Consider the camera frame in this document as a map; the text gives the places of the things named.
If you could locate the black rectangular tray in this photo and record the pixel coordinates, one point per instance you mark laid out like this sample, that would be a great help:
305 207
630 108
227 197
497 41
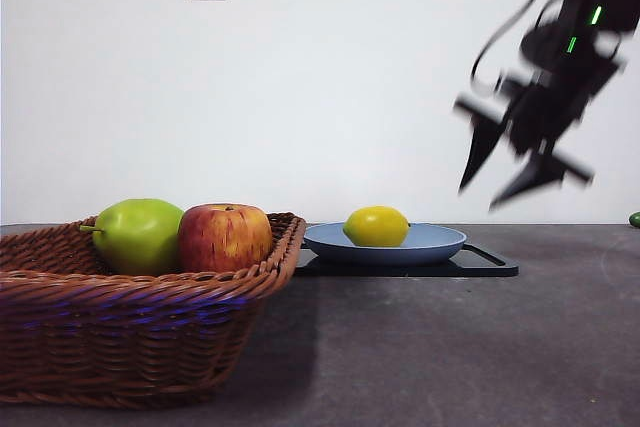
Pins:
480 267

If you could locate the yellow lemon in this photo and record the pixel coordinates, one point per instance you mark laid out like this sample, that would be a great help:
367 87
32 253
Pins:
376 227

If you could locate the brown wicker basket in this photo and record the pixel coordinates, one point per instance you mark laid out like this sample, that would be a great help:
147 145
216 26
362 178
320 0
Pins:
125 332

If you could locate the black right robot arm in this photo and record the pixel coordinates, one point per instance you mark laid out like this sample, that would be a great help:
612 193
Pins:
595 2

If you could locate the red yellow apple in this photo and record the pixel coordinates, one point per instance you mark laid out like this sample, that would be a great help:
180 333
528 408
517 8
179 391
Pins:
225 239

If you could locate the green apple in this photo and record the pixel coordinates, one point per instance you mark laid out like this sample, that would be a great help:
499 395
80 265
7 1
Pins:
137 237

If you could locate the blue round plate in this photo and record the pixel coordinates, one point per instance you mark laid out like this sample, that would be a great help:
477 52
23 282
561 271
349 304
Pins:
385 253

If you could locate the green cucumber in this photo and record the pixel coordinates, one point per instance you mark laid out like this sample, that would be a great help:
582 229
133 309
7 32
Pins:
635 220

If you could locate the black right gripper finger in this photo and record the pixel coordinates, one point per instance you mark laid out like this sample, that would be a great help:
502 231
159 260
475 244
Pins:
537 177
481 152

